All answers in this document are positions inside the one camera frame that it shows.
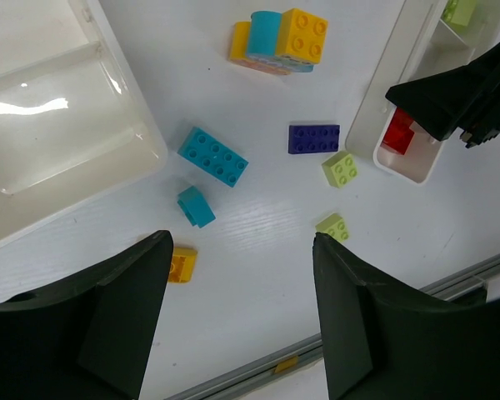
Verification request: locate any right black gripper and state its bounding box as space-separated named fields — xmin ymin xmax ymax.
xmin=385 ymin=42 xmax=500 ymax=148

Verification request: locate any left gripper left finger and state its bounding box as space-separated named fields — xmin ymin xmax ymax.
xmin=0 ymin=230 xmax=173 ymax=399

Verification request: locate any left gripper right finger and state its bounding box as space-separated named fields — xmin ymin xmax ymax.
xmin=312 ymin=233 xmax=500 ymax=399

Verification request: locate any red sloped lego brick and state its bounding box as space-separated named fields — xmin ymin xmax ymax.
xmin=381 ymin=108 xmax=414 ymax=155

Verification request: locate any white divided container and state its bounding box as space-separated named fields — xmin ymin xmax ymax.
xmin=0 ymin=1 xmax=168 ymax=248
xmin=346 ymin=1 xmax=500 ymax=185

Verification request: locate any pale green lego brick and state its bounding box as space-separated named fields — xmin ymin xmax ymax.
xmin=442 ymin=0 xmax=478 ymax=28

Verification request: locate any lime green lego brick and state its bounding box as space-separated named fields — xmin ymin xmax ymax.
xmin=322 ymin=151 xmax=358 ymax=188
xmin=315 ymin=213 xmax=350 ymax=243

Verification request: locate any orange lego brick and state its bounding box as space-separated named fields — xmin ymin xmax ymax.
xmin=167 ymin=247 xmax=198 ymax=283

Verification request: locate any purple lego plate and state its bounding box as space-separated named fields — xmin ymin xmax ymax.
xmin=287 ymin=124 xmax=340 ymax=155

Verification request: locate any stacked multicolour lego tower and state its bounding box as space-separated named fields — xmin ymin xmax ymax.
xmin=228 ymin=8 xmax=328 ymax=76

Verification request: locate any small teal lego brick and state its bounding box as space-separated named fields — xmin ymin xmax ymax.
xmin=177 ymin=186 xmax=216 ymax=228

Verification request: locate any long teal lego brick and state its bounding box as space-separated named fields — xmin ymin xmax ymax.
xmin=177 ymin=127 xmax=248 ymax=188

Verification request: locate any aluminium rail front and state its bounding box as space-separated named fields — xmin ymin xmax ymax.
xmin=171 ymin=253 xmax=500 ymax=399

